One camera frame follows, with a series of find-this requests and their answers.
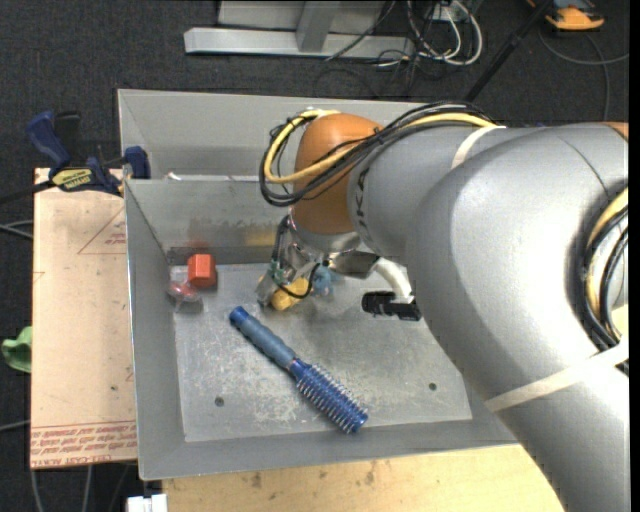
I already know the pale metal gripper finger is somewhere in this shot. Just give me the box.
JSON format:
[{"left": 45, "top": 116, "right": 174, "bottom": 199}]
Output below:
[{"left": 255, "top": 276, "right": 281, "bottom": 308}]

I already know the yellow toy block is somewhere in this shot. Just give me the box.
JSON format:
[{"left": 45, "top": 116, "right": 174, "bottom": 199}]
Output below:
[{"left": 269, "top": 277, "right": 314, "bottom": 312}]

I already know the light blue toy figure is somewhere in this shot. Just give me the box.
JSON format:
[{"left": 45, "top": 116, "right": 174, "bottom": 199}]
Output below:
[{"left": 310, "top": 264, "right": 336, "bottom": 299}]

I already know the blue hairbrush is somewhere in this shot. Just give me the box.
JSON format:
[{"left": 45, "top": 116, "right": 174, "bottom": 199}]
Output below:
[{"left": 228, "top": 305, "right": 370, "bottom": 435}]

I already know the orange-red block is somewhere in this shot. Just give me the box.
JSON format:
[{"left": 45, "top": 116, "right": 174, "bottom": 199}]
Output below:
[{"left": 186, "top": 253, "right": 219, "bottom": 290}]

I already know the clear glass thing red tint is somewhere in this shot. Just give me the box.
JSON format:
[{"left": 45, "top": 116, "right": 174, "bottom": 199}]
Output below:
[{"left": 166, "top": 278, "right": 204, "bottom": 308}]

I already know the grey metal bin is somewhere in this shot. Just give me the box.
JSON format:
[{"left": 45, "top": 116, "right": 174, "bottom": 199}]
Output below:
[{"left": 117, "top": 88, "right": 522, "bottom": 482}]

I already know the brown cardboard board red print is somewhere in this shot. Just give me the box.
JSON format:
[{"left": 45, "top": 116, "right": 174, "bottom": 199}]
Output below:
[{"left": 29, "top": 167, "right": 139, "bottom": 471}]

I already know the black cylinder on white bracket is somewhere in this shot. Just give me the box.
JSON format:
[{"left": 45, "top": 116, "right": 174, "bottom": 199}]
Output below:
[{"left": 360, "top": 256, "right": 423, "bottom": 323}]

